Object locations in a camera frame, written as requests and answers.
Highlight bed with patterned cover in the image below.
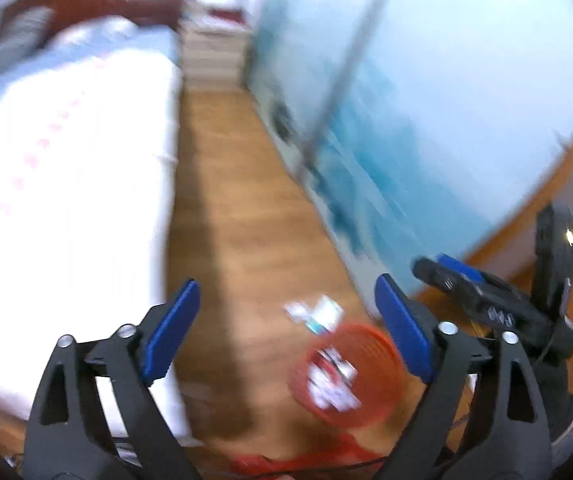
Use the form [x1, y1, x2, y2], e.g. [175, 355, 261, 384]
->
[0, 26, 182, 419]

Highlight white paper scrap on floor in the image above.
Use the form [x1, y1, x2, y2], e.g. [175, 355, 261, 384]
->
[284, 295, 344, 335]

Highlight beige bedside drawer cabinet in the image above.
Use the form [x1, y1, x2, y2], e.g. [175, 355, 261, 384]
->
[178, 14, 252, 91]

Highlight glass sliding wardrobe door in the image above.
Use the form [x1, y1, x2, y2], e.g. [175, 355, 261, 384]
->
[250, 0, 573, 296]

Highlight red plastic trash basket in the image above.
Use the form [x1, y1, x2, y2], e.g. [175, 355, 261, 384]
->
[288, 324, 405, 429]

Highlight grey checked pillow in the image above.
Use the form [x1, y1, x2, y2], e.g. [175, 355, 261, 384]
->
[0, 6, 55, 73]

